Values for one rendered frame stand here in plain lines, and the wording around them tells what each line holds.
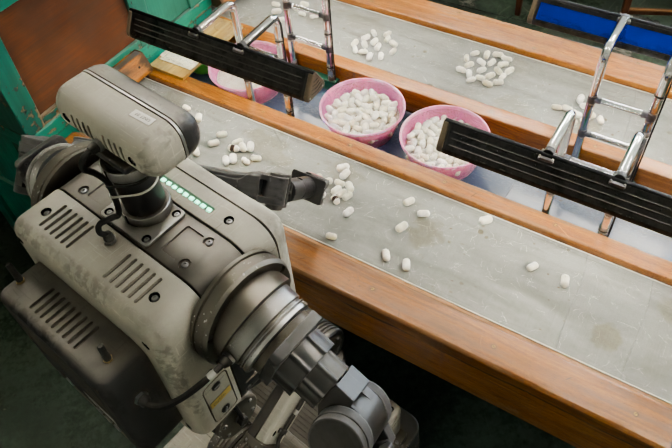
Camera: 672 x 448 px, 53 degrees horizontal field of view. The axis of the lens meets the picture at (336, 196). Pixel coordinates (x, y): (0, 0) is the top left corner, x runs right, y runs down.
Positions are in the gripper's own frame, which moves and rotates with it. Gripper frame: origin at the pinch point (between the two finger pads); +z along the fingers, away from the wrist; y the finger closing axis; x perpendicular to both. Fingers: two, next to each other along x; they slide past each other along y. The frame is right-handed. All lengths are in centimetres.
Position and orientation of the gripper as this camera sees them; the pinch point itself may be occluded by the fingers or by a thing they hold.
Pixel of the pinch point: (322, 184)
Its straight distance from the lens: 181.1
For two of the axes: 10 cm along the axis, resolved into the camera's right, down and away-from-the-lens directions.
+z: 4.4, -1.0, 8.9
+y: -8.5, -3.6, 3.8
